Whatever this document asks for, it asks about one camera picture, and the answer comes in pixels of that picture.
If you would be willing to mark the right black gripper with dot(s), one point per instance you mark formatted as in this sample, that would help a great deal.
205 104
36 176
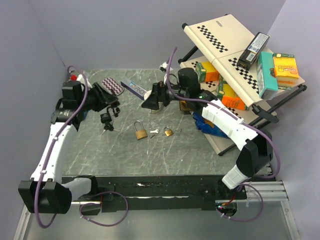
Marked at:
151 102

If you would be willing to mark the small brass padlock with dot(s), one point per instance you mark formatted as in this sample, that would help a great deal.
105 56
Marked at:
168 132

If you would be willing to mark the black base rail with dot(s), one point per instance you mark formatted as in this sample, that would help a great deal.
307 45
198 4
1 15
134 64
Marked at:
169 192

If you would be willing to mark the black padlock with keys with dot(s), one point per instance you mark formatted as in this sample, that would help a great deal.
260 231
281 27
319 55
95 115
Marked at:
106 120

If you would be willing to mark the pink striped oval sponge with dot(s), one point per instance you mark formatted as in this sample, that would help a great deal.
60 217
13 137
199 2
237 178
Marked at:
112 87

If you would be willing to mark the blue chip bag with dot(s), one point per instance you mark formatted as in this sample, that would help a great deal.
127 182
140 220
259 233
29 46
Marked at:
207 127

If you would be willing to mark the lower orange green box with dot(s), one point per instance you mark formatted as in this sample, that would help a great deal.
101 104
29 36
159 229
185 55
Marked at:
229 98

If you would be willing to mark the upper orange green box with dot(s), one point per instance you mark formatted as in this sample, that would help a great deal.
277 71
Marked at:
206 72

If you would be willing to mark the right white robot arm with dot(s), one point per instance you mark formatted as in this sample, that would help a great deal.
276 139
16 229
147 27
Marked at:
254 146

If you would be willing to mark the purple toothpaste box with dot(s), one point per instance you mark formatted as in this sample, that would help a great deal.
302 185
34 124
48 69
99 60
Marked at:
134 88

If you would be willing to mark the beige checkered shelf rack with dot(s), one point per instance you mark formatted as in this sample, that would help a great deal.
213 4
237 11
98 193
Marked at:
221 41

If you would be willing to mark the orange sponge pack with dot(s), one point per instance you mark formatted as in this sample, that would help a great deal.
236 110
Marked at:
285 70

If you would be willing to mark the teal box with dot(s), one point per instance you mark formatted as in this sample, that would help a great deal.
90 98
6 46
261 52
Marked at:
267 82

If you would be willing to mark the black rectangular box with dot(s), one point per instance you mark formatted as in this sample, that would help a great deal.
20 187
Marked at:
252 51

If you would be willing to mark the long shackle brass padlock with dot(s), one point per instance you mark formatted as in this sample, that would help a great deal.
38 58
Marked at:
141 133

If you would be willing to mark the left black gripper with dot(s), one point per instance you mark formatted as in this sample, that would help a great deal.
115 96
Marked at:
104 99

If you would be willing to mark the orange green box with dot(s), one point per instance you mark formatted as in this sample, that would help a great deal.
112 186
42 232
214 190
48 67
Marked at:
229 98
206 72

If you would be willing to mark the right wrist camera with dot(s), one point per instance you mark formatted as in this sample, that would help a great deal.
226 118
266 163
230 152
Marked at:
165 68

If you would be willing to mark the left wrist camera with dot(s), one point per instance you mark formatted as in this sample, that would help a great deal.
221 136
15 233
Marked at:
80 78

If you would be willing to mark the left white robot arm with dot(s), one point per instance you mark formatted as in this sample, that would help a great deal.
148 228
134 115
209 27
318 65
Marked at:
44 192

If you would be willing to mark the silver key pair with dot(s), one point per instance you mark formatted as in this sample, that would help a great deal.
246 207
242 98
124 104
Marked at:
154 133

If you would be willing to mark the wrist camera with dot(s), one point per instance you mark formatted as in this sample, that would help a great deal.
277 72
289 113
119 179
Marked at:
80 78
165 68

